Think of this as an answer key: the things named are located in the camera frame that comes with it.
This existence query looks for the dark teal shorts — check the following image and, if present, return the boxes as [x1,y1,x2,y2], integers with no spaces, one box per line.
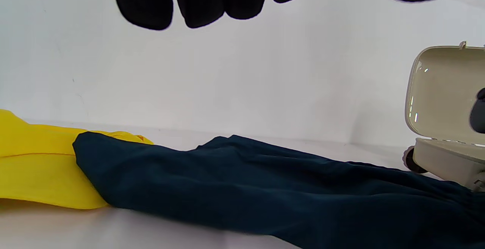
[72,131,485,249]

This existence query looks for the yellow cap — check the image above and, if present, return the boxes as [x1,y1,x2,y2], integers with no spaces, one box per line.
[0,109,154,210]

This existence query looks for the beige hard-shell suitcase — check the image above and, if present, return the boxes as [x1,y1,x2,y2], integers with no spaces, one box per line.
[402,41,485,193]

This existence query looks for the grey right hand controller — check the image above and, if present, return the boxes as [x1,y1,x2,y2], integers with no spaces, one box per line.
[469,88,485,134]

